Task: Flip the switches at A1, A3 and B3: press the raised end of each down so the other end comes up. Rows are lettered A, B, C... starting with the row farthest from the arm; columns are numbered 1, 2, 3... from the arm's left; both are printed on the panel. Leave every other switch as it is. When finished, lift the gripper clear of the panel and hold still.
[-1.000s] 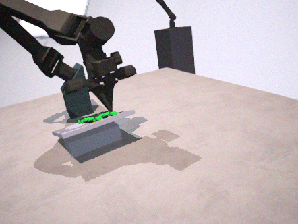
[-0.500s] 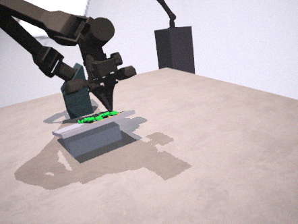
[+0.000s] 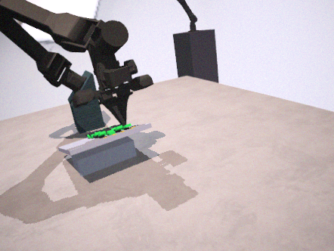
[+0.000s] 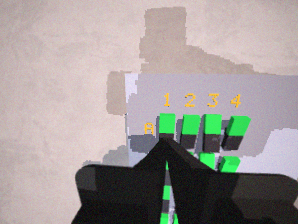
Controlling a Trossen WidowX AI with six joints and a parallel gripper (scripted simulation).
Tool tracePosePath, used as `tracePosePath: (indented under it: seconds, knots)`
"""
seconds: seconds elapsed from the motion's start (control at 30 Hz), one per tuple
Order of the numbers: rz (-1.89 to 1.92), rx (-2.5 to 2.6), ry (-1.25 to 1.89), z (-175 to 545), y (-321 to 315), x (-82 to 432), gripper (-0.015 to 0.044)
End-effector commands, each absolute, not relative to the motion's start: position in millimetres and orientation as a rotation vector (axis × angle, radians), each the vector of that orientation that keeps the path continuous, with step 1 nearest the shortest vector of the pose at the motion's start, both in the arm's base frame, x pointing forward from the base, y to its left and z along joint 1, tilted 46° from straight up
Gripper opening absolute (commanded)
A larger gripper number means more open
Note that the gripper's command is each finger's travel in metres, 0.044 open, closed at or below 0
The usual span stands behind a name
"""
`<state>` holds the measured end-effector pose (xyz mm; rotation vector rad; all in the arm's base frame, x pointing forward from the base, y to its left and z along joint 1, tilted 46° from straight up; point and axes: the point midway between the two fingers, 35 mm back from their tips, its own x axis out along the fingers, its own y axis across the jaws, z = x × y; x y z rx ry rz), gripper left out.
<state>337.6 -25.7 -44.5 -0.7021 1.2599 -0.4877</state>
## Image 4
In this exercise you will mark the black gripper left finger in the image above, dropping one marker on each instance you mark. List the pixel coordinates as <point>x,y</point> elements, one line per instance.
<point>142,184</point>

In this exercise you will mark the pale lavender switch panel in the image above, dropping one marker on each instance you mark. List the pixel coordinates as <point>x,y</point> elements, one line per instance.
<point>231,122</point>

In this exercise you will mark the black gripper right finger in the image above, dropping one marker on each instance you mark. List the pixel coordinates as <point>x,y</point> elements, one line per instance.
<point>196,186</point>

